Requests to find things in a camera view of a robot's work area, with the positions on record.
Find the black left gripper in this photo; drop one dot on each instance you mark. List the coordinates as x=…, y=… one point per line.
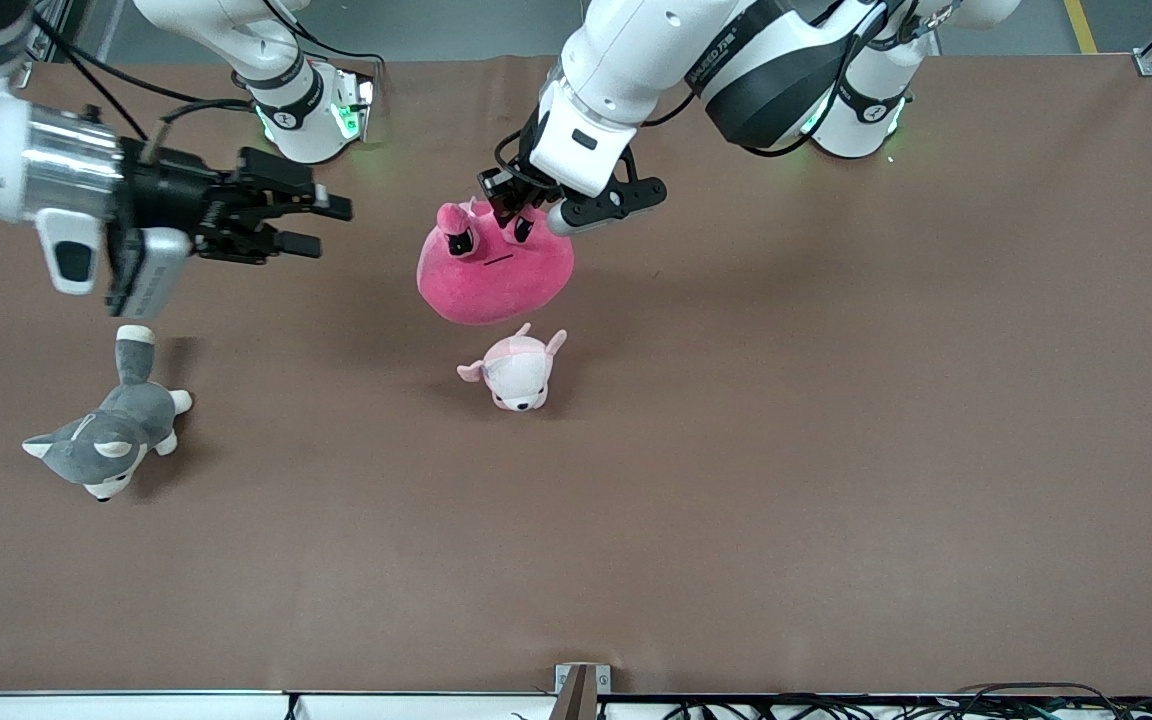
x=508, y=192

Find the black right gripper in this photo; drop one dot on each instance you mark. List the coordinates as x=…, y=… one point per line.
x=168, y=198

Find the hot pink plush toy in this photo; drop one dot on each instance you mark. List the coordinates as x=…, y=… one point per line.
x=491, y=285

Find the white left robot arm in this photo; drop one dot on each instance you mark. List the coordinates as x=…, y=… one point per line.
x=636, y=50

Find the pale pink white plush pig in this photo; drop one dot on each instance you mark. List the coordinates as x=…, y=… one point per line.
x=521, y=375

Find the grey white husky plush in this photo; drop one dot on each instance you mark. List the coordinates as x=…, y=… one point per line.
x=106, y=440

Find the brown table cover sheet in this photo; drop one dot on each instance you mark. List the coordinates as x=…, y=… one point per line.
x=636, y=550

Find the metal table edge bracket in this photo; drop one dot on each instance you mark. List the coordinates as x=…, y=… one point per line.
x=581, y=690

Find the white table edge rail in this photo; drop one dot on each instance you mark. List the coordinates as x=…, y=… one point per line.
x=136, y=708

